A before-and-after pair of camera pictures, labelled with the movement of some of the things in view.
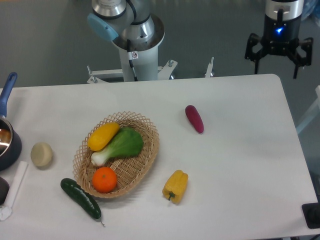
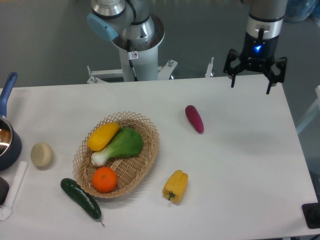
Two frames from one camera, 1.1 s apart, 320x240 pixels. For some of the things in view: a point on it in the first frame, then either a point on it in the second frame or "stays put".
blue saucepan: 10,143 stays put
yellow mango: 103,136 stays put
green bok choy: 128,142 stays put
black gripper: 280,37 to 258,53
